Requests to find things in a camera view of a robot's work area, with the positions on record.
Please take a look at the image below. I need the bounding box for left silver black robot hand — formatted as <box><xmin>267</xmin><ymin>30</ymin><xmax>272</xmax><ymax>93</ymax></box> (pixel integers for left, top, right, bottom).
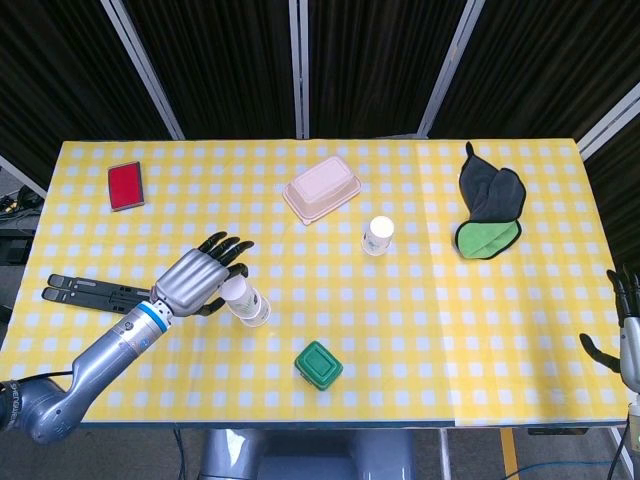
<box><xmin>151</xmin><ymin>231</ymin><xmax>256</xmax><ymax>320</ymax></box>

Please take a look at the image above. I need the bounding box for green plastic container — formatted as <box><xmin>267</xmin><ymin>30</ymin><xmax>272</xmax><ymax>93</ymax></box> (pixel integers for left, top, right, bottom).
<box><xmin>293</xmin><ymin>340</ymin><xmax>345</xmax><ymax>392</ymax></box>

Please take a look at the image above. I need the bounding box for dark ribbed screen panel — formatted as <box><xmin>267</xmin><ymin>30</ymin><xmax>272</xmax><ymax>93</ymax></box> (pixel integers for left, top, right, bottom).
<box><xmin>582</xmin><ymin>107</ymin><xmax>640</xmax><ymax>271</ymax></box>
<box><xmin>122</xmin><ymin>0</ymin><xmax>301</xmax><ymax>141</ymax></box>
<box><xmin>307</xmin><ymin>0</ymin><xmax>469</xmax><ymax>139</ymax></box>
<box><xmin>0</xmin><ymin>0</ymin><xmax>176</xmax><ymax>194</ymax></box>
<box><xmin>429</xmin><ymin>0</ymin><xmax>640</xmax><ymax>144</ymax></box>

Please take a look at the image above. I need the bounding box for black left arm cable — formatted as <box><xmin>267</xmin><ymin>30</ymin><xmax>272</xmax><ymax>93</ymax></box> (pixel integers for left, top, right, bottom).
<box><xmin>27</xmin><ymin>368</ymin><xmax>76</xmax><ymax>384</ymax></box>

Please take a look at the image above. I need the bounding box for grey and green microfibre cloth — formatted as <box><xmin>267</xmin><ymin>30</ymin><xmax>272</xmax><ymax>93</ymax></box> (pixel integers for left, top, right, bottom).
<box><xmin>453</xmin><ymin>141</ymin><xmax>527</xmax><ymax>261</ymax></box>

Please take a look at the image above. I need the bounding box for pink plastic lunch box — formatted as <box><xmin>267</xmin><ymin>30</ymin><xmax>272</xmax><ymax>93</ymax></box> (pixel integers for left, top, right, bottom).
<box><xmin>282</xmin><ymin>155</ymin><xmax>363</xmax><ymax>226</ymax></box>

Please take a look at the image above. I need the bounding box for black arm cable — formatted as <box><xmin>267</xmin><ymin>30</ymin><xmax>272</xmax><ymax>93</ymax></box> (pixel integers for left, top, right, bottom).
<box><xmin>27</xmin><ymin>368</ymin><xmax>76</xmax><ymax>384</ymax></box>
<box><xmin>606</xmin><ymin>424</ymin><xmax>632</xmax><ymax>480</ymax></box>

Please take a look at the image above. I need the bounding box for white screen frame post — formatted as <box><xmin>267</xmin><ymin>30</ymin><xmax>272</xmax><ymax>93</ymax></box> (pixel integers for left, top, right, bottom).
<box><xmin>577</xmin><ymin>82</ymin><xmax>640</xmax><ymax>157</ymax></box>
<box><xmin>288</xmin><ymin>0</ymin><xmax>312</xmax><ymax>140</ymax></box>
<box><xmin>416</xmin><ymin>0</ymin><xmax>487</xmax><ymax>139</ymax></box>
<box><xmin>0</xmin><ymin>153</ymin><xmax>49</xmax><ymax>199</ymax></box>
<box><xmin>99</xmin><ymin>0</ymin><xmax>187</xmax><ymax>141</ymax></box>

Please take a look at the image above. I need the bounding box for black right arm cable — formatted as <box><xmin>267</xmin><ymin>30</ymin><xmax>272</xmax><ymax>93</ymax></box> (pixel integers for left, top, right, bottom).
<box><xmin>606</xmin><ymin>424</ymin><xmax>632</xmax><ymax>480</ymax></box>

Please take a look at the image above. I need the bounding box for yellow white checked tablecloth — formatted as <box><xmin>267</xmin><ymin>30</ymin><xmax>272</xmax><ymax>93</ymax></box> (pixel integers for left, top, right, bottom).
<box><xmin>416</xmin><ymin>139</ymin><xmax>634</xmax><ymax>427</ymax></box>
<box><xmin>0</xmin><ymin>139</ymin><xmax>457</xmax><ymax>426</ymax></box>

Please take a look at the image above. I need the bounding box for paper cup blue flower print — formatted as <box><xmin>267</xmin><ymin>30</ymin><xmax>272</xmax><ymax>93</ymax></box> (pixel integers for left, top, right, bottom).
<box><xmin>361</xmin><ymin>215</ymin><xmax>395</xmax><ymax>258</ymax></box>

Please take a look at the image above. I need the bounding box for red ink stamp pad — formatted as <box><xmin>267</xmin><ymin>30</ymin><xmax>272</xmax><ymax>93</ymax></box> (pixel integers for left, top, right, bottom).
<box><xmin>107</xmin><ymin>160</ymin><xmax>147</xmax><ymax>213</ymax></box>

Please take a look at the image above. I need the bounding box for grey robot torso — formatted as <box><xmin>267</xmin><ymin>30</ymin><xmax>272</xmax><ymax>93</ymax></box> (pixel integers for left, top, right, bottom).
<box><xmin>199</xmin><ymin>428</ymin><xmax>416</xmax><ymax>480</ymax></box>

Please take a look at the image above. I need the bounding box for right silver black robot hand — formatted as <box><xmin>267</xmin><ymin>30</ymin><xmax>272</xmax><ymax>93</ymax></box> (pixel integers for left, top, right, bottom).
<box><xmin>579</xmin><ymin>268</ymin><xmax>640</xmax><ymax>392</ymax></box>

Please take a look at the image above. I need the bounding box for paper cup pen-marked base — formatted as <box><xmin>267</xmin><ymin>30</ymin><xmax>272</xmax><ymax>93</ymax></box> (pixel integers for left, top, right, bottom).
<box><xmin>240</xmin><ymin>294</ymin><xmax>272</xmax><ymax>329</ymax></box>

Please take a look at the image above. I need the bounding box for paper cup green fern print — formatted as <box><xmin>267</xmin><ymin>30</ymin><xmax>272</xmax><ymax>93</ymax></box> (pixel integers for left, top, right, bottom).
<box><xmin>221</xmin><ymin>277</ymin><xmax>266</xmax><ymax>322</ymax></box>

